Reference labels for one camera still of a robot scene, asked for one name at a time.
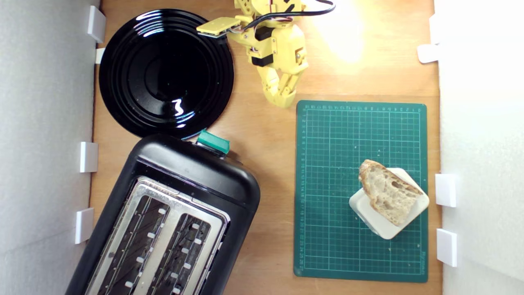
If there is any brown bread slice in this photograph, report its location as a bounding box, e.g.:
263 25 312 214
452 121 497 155
359 159 424 227

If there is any green toaster lever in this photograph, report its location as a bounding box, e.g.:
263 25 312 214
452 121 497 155
196 129 230 155

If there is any black two-slot toaster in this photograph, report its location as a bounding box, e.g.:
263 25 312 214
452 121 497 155
65 133 261 295

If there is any green cutting mat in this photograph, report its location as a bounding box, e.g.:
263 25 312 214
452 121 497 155
293 100 429 283

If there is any black round plate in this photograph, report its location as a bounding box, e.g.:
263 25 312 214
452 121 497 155
99 9 235 140

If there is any white square block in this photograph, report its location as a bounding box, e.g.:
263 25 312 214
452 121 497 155
349 167 430 240

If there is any black camera cable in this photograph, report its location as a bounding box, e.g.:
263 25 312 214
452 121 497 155
242 0 336 32

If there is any gripper camera on yellow mount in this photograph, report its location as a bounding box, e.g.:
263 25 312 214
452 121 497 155
196 16 248 43

